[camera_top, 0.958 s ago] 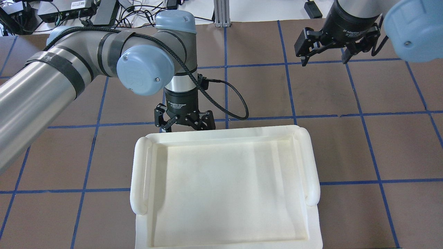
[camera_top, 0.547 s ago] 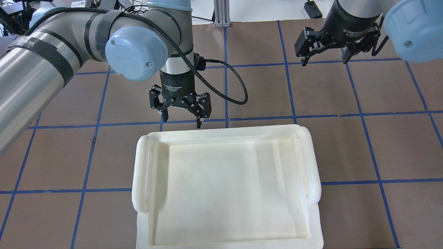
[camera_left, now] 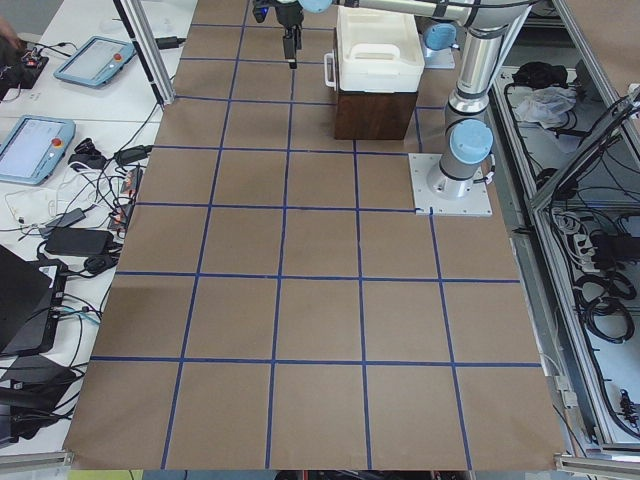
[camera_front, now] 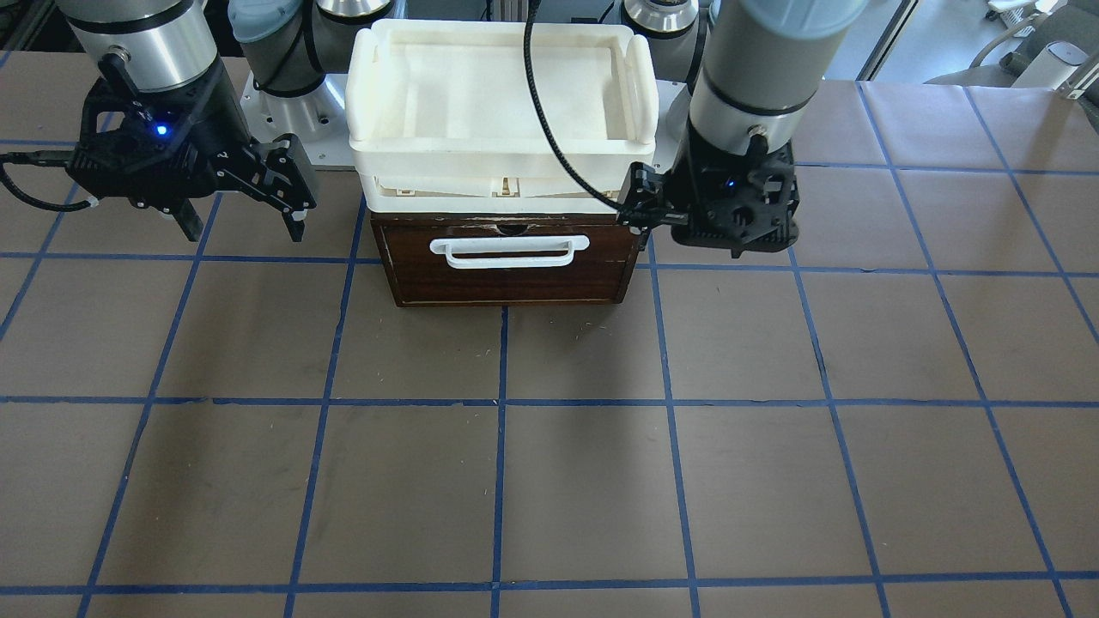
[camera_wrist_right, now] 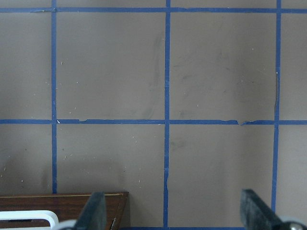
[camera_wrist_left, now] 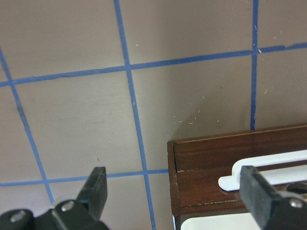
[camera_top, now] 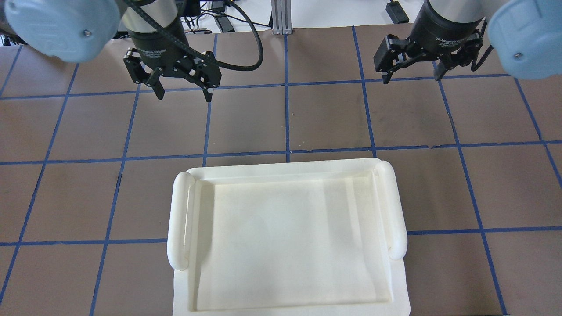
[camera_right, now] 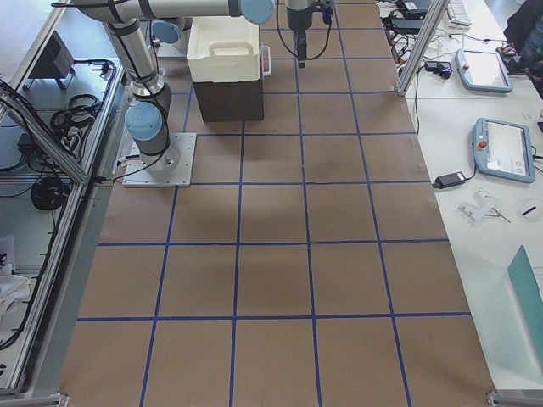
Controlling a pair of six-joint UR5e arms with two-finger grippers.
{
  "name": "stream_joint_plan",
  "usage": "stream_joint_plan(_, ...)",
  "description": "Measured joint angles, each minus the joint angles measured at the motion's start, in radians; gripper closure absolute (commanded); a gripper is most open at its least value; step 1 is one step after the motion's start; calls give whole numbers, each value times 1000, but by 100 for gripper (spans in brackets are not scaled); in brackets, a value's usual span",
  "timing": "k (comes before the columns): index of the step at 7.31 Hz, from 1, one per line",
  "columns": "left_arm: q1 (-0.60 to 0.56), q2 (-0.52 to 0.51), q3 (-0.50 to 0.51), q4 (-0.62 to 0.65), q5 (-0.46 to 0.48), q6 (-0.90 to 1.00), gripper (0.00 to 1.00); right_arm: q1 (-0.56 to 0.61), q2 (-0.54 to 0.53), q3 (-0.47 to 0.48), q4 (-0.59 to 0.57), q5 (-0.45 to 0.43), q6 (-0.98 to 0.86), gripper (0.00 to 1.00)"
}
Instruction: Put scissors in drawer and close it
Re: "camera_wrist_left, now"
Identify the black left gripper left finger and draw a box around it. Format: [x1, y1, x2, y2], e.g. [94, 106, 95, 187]
[0, 167, 107, 230]

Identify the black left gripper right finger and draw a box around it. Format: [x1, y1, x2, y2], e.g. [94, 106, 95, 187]
[239, 166, 307, 230]

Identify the wooden drawer with white handle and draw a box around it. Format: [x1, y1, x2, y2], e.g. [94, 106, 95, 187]
[175, 149, 307, 208]

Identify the white plastic tray box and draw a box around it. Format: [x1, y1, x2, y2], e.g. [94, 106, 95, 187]
[180, 213, 260, 230]

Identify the dark brown wooden cabinet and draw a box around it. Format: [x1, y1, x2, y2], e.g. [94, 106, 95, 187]
[167, 124, 307, 230]

